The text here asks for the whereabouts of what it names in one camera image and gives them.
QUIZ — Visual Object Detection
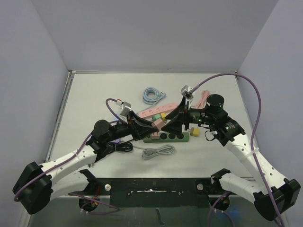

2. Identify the pink coiled cord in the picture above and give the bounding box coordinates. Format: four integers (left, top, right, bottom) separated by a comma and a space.
191, 89, 212, 109

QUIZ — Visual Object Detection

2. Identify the small green charger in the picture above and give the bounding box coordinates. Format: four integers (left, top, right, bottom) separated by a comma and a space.
152, 114, 161, 121

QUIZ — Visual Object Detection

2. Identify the pink charger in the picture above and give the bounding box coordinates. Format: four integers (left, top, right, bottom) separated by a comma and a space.
151, 132, 160, 140
151, 118, 165, 131

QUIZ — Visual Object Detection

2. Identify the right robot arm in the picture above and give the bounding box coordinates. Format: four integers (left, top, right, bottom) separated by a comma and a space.
162, 94, 301, 221

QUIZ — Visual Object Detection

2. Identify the purple power strip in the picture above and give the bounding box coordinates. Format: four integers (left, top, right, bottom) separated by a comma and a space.
112, 139, 121, 143

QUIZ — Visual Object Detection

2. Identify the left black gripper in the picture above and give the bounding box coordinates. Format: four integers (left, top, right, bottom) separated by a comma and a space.
105, 111, 158, 143

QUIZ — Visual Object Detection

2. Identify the green power strip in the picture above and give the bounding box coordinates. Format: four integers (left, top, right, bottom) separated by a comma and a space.
143, 132, 190, 143

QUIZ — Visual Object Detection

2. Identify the blue coiled cord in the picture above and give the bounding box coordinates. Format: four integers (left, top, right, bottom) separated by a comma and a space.
141, 87, 167, 104

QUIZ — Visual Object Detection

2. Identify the grey coiled cord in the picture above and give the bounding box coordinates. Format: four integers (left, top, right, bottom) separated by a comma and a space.
141, 144, 176, 161

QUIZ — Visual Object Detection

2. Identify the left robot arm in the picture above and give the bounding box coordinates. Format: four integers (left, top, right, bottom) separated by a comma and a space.
13, 111, 159, 214

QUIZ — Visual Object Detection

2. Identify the black power cord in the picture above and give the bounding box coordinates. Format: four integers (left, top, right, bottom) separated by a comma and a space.
104, 140, 145, 154

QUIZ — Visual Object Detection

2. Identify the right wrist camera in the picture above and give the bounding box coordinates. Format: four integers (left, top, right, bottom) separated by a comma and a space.
180, 85, 195, 100

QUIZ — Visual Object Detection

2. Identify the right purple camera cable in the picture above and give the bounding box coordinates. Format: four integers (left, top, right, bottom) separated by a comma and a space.
191, 72, 286, 227

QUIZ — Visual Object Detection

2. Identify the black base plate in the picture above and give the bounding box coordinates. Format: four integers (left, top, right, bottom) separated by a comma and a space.
80, 178, 224, 208

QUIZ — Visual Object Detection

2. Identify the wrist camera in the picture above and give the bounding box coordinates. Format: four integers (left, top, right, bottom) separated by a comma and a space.
180, 85, 195, 100
116, 99, 131, 117

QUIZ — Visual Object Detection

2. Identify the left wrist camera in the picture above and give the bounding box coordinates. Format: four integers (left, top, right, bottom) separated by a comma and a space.
116, 99, 131, 117

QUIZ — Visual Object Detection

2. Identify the pink power strip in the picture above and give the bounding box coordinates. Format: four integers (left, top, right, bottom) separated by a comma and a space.
138, 103, 178, 119

